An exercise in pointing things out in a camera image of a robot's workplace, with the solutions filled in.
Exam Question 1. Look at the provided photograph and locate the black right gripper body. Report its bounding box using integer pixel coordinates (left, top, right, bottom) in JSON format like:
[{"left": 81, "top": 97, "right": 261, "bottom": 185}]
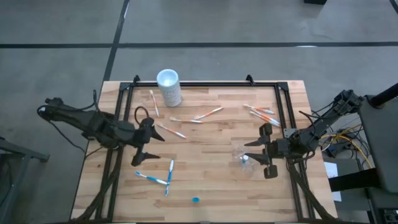
[{"left": 266, "top": 136, "right": 295, "bottom": 160}]

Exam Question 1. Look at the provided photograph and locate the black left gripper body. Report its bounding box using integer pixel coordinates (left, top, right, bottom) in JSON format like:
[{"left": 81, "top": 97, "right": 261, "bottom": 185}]
[{"left": 123, "top": 123, "right": 153, "bottom": 156}]

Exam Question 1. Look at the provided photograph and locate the orange white toothbrush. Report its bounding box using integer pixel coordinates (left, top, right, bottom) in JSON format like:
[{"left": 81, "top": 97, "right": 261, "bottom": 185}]
[
  {"left": 149, "top": 90, "right": 160, "bottom": 118},
  {"left": 193, "top": 106, "right": 224, "bottom": 121},
  {"left": 250, "top": 109, "right": 282, "bottom": 125},
  {"left": 156, "top": 123, "right": 188, "bottom": 140},
  {"left": 243, "top": 103, "right": 275, "bottom": 115},
  {"left": 249, "top": 111, "right": 280, "bottom": 128},
  {"left": 169, "top": 116, "right": 203, "bottom": 124}
]

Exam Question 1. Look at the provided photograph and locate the white wipes canister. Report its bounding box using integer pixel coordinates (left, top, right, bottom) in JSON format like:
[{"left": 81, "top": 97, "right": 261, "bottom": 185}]
[{"left": 155, "top": 68, "right": 183, "bottom": 108}]

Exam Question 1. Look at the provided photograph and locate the blue white toothbrush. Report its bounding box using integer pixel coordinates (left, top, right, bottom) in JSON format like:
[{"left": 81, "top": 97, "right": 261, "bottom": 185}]
[
  {"left": 164, "top": 158, "right": 175, "bottom": 197},
  {"left": 134, "top": 170, "right": 170, "bottom": 186}
]

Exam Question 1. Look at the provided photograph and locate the clear acrylic organizer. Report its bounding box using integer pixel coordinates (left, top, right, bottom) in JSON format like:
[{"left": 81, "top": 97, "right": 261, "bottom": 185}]
[{"left": 231, "top": 141, "right": 265, "bottom": 181}]

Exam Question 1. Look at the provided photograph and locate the white paper sheet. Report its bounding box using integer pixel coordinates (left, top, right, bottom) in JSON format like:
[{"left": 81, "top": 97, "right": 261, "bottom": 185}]
[{"left": 323, "top": 161, "right": 343, "bottom": 203}]

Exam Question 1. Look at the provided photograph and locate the black flat bar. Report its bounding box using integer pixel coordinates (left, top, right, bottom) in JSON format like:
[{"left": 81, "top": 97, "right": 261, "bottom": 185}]
[{"left": 328, "top": 167, "right": 382, "bottom": 193}]

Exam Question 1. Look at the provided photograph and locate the dark grey cabinet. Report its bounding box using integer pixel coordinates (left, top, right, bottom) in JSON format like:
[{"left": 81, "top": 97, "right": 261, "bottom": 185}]
[{"left": 354, "top": 93, "right": 398, "bottom": 194}]

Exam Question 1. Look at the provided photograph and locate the grey metal stand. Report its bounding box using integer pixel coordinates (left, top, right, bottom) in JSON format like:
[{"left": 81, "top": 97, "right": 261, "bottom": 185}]
[{"left": 0, "top": 136, "right": 50, "bottom": 224}]

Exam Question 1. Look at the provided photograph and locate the black pole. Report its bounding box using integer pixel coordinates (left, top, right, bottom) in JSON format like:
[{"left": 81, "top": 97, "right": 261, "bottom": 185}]
[{"left": 369, "top": 82, "right": 398, "bottom": 108}]

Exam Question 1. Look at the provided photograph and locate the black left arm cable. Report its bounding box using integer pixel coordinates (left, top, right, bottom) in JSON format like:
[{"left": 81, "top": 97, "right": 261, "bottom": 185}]
[
  {"left": 92, "top": 89, "right": 101, "bottom": 110},
  {"left": 134, "top": 106, "right": 150, "bottom": 125}
]

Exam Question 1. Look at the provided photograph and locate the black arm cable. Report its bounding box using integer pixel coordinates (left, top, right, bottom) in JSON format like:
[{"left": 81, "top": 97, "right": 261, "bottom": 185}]
[
  {"left": 92, "top": 89, "right": 101, "bottom": 110},
  {"left": 134, "top": 106, "right": 150, "bottom": 125},
  {"left": 298, "top": 110, "right": 317, "bottom": 134}
]

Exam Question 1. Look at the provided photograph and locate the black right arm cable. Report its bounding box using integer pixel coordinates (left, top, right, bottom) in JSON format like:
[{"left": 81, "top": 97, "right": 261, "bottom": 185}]
[{"left": 298, "top": 110, "right": 317, "bottom": 134}]

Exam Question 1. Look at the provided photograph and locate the black aluminium table frame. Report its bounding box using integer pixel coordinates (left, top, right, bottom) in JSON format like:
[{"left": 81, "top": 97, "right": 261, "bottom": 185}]
[{"left": 70, "top": 73, "right": 340, "bottom": 224}]

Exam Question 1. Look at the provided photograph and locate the yellow cable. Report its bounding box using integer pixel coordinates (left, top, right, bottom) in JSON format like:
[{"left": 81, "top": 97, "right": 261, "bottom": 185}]
[{"left": 320, "top": 123, "right": 374, "bottom": 169}]

